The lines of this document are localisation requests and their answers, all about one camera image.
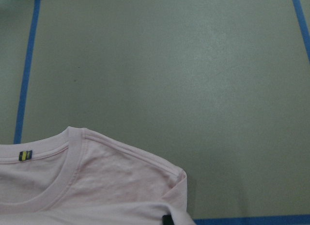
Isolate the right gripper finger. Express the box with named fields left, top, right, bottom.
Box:
left=162, top=215, right=173, bottom=225

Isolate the pink Snoopy t-shirt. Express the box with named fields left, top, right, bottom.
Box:
left=0, top=127, right=193, bottom=225

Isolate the crossing blue tape strip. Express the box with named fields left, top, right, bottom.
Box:
left=292, top=0, right=310, bottom=61

